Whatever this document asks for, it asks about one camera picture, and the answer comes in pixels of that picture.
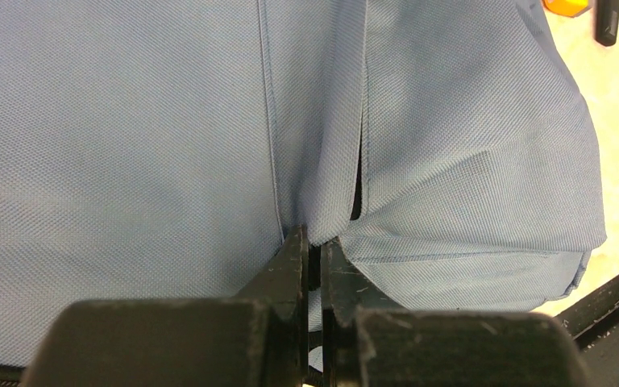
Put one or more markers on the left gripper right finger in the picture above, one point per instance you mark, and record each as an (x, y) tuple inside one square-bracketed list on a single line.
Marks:
[(369, 340)]

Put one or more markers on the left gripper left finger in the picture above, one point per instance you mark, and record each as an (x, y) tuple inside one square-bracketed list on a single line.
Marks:
[(258, 337)]

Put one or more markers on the blue-grey student backpack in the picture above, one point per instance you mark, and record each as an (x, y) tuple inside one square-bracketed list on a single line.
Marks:
[(165, 150)]

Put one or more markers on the orange pencil sharpener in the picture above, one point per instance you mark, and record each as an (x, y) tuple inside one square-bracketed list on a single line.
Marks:
[(567, 8)]

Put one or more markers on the green and black highlighter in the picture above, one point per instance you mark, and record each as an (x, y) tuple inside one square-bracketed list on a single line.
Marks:
[(607, 22)]

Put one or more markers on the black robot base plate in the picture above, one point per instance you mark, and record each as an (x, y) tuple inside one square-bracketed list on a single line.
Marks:
[(593, 323)]

